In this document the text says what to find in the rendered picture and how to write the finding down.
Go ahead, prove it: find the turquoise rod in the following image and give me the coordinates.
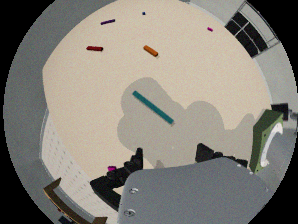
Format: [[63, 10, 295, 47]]
[[132, 90, 174, 124]]

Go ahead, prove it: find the orange rod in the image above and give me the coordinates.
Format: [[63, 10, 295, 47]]
[[143, 45, 158, 57]]

